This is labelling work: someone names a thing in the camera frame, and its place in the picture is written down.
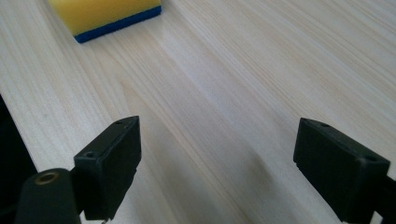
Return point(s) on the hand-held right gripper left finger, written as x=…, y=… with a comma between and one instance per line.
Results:
x=109, y=169

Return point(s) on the yellow and blue sponge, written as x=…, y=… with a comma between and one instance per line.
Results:
x=102, y=14

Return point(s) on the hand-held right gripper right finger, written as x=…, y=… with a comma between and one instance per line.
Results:
x=339, y=171

